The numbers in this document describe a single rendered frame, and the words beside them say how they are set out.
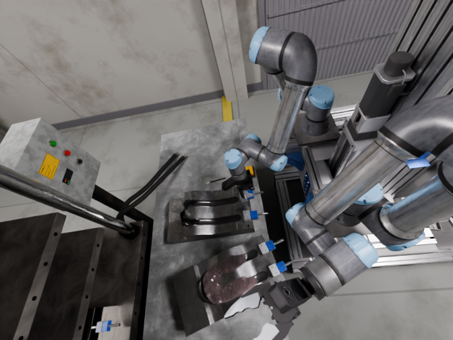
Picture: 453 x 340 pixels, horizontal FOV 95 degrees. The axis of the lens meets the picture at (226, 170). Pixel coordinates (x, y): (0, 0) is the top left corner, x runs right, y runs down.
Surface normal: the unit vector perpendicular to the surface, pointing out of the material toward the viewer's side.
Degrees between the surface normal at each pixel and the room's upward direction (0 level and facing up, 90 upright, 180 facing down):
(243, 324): 0
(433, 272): 0
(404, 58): 0
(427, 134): 73
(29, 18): 90
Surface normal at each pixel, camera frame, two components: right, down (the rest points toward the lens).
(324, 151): -0.19, -0.50
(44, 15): 0.05, 0.86
